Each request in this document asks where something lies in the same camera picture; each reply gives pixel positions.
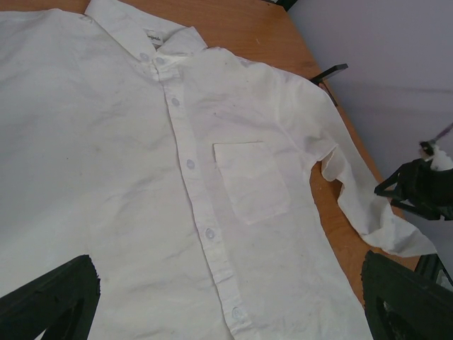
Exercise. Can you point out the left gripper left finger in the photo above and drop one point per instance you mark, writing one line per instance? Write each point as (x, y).
(60, 304)

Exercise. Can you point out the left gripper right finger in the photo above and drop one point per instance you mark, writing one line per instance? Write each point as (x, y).
(405, 304)

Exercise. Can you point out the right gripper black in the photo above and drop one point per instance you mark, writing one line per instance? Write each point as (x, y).
(429, 190)

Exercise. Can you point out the white button-up shirt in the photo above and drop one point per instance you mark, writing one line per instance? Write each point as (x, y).
(183, 172)

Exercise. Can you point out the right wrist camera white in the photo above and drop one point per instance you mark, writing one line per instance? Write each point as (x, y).
(438, 159)

